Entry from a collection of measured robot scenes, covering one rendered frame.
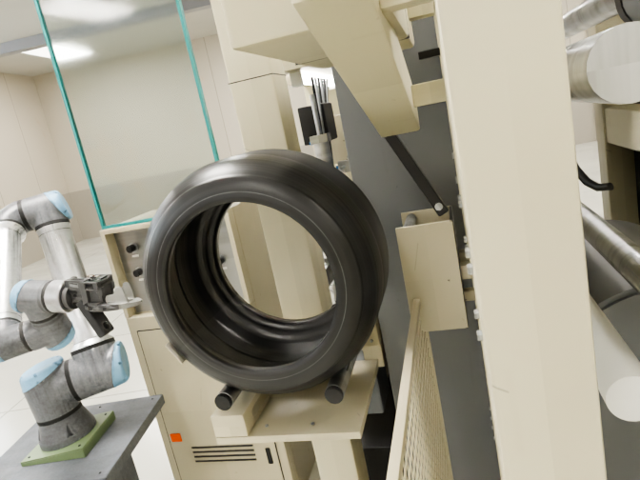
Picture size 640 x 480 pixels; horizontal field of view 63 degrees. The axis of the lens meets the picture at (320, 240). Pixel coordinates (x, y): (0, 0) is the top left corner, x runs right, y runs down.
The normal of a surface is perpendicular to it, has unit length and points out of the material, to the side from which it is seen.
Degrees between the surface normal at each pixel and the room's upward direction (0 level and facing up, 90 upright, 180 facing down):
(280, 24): 90
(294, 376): 100
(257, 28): 90
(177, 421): 90
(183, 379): 90
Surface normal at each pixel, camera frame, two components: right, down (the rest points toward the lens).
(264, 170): -0.04, -0.52
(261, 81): -0.22, 0.26
